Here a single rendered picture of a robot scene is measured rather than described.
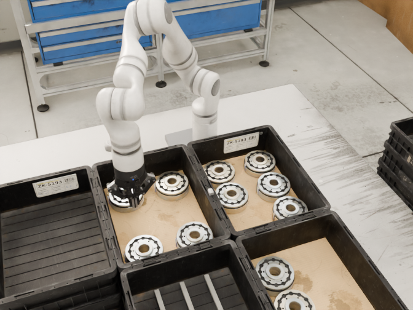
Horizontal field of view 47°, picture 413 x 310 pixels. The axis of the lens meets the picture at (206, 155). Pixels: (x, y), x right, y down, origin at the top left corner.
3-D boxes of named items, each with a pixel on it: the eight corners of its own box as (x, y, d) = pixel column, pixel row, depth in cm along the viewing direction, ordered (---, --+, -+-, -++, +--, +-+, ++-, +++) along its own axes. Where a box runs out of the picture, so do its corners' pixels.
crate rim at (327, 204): (185, 148, 151) (185, 142, 149) (269, 128, 159) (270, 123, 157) (232, 243, 123) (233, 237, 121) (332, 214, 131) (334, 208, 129)
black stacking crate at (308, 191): (186, 170, 157) (185, 144, 150) (267, 151, 165) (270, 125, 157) (231, 264, 130) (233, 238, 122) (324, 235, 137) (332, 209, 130)
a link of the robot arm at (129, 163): (139, 138, 121) (137, 119, 116) (150, 167, 113) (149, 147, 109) (104, 146, 118) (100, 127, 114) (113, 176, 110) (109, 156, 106)
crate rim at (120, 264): (91, 169, 143) (90, 163, 141) (185, 148, 151) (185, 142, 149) (119, 275, 115) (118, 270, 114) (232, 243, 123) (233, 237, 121)
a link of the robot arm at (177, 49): (162, -14, 117) (195, 37, 141) (128, -6, 120) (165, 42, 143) (161, 18, 115) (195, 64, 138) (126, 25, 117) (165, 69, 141)
